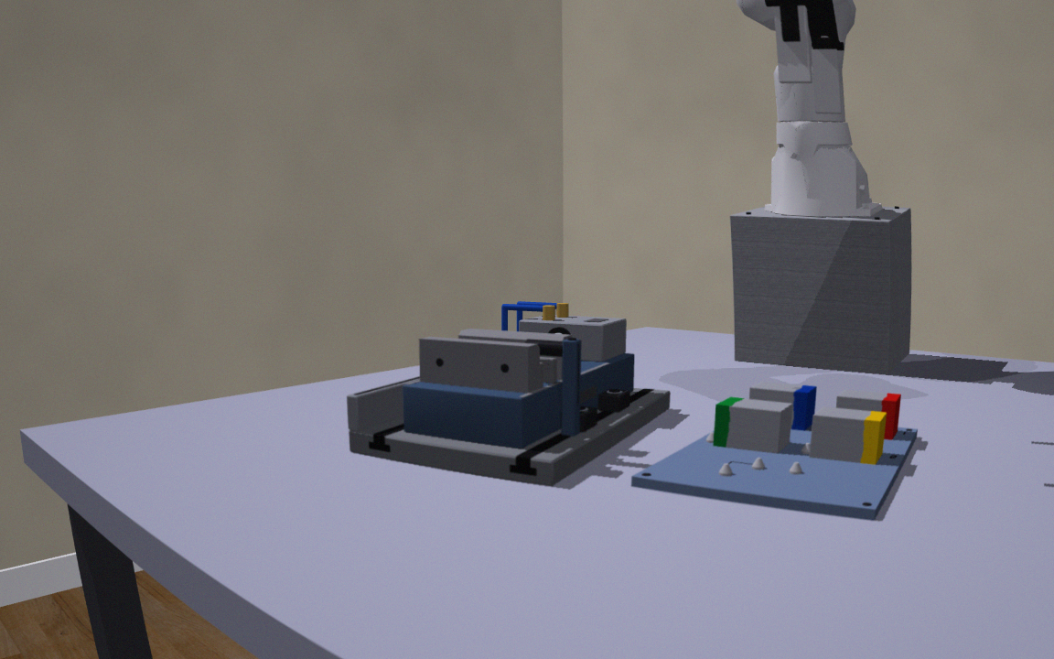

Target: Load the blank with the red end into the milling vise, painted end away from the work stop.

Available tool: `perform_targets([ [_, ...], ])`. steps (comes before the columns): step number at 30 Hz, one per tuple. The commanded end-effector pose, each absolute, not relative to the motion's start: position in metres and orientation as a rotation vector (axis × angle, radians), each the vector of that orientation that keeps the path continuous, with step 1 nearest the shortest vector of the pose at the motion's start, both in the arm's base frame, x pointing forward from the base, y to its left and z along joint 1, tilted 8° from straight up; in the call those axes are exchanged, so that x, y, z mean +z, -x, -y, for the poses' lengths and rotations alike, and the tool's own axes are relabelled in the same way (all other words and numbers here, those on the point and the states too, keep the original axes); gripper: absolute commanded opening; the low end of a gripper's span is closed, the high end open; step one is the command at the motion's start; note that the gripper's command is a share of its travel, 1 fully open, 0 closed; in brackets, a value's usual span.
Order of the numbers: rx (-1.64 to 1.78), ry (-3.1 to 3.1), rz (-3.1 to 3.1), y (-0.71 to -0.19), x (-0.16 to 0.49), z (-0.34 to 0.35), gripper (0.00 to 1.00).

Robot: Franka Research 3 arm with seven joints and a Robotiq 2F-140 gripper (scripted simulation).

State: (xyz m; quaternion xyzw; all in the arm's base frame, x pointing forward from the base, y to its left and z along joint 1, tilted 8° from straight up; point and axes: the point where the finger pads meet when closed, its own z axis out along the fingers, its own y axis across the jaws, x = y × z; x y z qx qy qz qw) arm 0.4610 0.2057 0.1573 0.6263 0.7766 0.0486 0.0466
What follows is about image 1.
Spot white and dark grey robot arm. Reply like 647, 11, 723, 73
737, 0, 882, 217

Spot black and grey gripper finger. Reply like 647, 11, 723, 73
804, 0, 844, 114
765, 0, 812, 83

